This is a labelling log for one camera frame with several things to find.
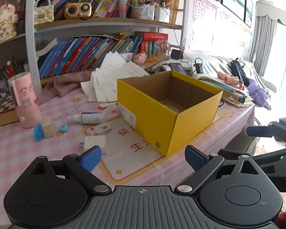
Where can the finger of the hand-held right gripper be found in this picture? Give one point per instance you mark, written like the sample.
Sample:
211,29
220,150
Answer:
274,153
259,131

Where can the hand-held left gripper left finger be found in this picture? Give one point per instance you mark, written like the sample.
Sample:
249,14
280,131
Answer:
91,158

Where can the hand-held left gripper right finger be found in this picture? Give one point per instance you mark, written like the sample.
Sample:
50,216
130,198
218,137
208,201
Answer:
195,159

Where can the white charger plug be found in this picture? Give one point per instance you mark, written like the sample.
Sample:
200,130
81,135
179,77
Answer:
95,142

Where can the white spray bottle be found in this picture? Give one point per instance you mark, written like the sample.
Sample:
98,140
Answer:
91,118

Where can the beige cube block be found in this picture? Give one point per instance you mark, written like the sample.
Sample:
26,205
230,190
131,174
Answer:
48,127

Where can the blue yarn tassel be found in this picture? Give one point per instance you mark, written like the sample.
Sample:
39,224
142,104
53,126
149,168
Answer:
38,131

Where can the yellow cardboard box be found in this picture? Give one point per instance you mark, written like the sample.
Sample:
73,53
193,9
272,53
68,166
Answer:
143,105

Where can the pink checkered desktop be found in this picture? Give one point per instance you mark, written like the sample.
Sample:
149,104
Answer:
14,152

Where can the purple plush toy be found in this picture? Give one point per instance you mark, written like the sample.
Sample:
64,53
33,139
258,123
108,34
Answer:
258,93

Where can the stack of workbooks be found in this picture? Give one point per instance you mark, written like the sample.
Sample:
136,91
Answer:
224,90

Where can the clear tape roll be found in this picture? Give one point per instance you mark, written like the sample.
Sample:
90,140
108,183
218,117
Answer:
172,106

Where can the pink doll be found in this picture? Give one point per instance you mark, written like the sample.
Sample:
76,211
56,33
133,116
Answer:
228,79

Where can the black bag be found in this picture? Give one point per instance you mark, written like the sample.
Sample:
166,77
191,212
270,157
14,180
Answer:
238,71

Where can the pile of white papers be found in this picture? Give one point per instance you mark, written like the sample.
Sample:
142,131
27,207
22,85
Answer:
109,81

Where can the grey covered sofa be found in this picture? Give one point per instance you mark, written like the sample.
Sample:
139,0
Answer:
216,63

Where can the pink cloth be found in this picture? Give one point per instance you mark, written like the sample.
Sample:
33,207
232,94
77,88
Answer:
66,81

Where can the pink cylinder holder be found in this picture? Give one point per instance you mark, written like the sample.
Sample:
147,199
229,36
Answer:
26,100

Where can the black charger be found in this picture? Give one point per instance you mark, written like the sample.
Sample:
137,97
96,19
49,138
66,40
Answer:
198,66

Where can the dark phone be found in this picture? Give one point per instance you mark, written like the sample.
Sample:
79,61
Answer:
176,66

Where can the white tape roll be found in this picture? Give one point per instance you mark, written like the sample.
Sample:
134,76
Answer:
162,68

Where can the grey curtain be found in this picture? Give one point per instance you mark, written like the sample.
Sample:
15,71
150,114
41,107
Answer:
264,33

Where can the chessboard box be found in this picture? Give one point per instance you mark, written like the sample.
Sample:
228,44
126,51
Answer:
3,109

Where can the brown envelope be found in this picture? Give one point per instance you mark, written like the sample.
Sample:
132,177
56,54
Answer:
157,60

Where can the row of blue books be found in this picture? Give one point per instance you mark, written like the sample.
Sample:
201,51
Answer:
81,52

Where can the small black screen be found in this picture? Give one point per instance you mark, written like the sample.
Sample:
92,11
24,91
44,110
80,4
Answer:
176,54

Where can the pink pig toy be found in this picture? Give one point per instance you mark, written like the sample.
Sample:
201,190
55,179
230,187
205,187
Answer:
139,59

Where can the row of small books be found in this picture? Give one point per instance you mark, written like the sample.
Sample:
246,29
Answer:
152,49

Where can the bunch of pens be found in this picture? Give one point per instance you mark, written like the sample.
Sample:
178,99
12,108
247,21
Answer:
4,70

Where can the pink alphabet poster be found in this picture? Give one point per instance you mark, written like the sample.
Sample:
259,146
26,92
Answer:
202,21

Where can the red dictionary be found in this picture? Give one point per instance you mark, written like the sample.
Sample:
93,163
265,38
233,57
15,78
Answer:
155,36

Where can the white wooden bookshelf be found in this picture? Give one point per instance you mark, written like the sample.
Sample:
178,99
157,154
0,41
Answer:
31,40

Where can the plain white pen holder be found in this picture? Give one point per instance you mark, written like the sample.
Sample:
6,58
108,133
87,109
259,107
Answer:
162,15

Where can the gold retro radio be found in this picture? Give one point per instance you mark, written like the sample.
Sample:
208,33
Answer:
77,10

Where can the cream pearl handbag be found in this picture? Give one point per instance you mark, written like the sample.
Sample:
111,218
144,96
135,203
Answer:
44,14

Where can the white patterned pen holder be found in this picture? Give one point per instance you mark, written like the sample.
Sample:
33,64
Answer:
141,13

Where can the pastel gradient bottle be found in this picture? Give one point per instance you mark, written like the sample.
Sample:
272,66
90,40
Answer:
122,7

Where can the row of colourful books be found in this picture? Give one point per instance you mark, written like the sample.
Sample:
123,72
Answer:
102,0

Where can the lucky cat figure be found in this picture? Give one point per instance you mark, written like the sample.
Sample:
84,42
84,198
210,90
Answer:
3,23

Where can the white wall chart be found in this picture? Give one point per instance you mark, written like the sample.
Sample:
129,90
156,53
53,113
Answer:
231,35

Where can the narrow black picture frame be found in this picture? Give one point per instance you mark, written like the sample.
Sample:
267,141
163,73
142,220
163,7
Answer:
248,10

